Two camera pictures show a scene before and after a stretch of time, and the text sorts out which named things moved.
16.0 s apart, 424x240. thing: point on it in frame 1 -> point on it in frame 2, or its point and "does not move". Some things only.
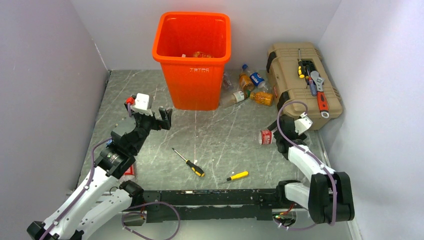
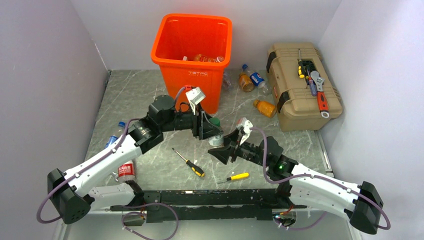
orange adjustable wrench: x=321 y=97 does not move
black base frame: x=249 y=204 does not move
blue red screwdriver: x=312 y=86 does not move
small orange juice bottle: x=263 y=98 -> x=267 y=109
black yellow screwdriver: x=194 y=168 does not move
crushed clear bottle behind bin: x=227 y=82 does not move
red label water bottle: x=130 y=174 does not move
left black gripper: x=159 y=124 -> x=202 y=128
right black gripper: x=273 y=125 -> x=232 y=140
